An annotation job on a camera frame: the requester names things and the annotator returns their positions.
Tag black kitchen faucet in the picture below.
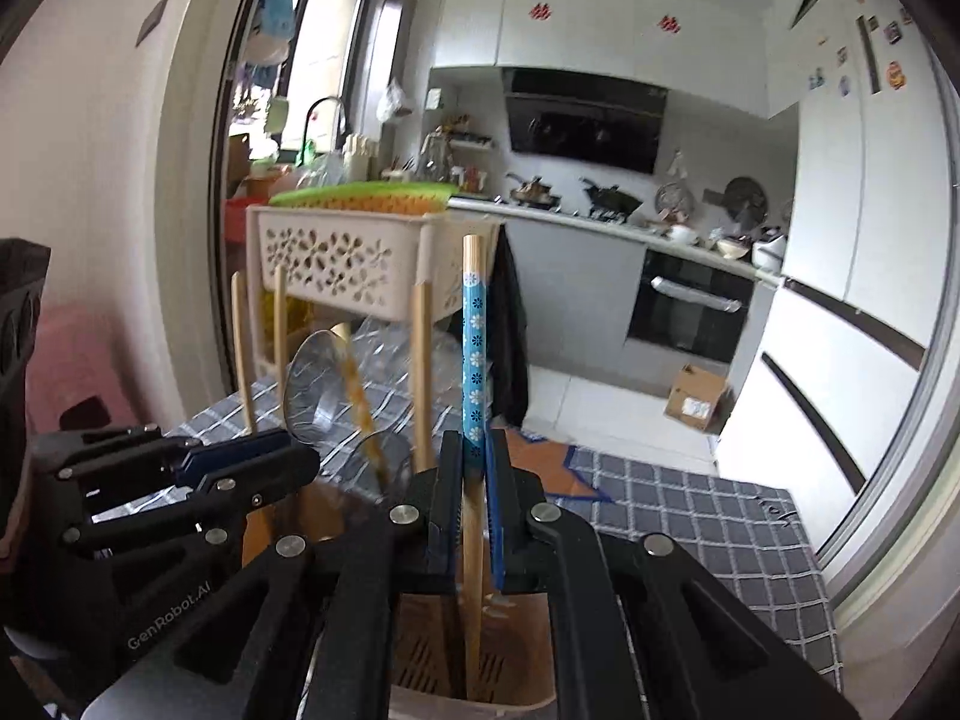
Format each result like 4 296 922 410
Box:
299 94 352 164

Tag beige utensil holder caddy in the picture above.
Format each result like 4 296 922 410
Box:
242 479 556 718

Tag red plastic basket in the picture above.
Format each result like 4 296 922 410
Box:
223 197 268 245

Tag dark plastic spoon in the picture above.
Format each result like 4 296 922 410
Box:
283 330 348 447
342 429 413 500

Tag black wok on stove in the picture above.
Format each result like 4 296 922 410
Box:
581 177 641 223

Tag wall light switch plate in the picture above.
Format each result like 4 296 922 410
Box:
135 0 169 47

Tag plain bamboo chopstick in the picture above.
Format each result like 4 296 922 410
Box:
231 271 257 436

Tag white refrigerator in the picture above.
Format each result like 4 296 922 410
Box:
718 0 950 548

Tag steel pot with lid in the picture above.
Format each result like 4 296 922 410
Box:
506 172 562 210

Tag clear plastic bag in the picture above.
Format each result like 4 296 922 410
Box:
343 313 467 436

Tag cardboard box on floor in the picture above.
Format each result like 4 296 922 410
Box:
664 364 734 434

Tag white rice cooker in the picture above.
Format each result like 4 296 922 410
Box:
752 234 788 275

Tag black range hood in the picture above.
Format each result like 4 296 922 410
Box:
501 67 669 174

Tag grey checked tablecloth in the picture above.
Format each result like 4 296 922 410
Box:
168 383 843 691

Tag beige flower-cutout storage cart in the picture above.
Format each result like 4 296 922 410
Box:
244 203 503 392

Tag white upper cabinets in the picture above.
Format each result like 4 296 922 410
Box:
433 0 773 119

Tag green tray on cart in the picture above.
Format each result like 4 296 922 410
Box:
270 182 457 216

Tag black built-in oven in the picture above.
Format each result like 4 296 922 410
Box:
628 250 755 364

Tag blue patterned chopstick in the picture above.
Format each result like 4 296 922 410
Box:
460 236 487 700

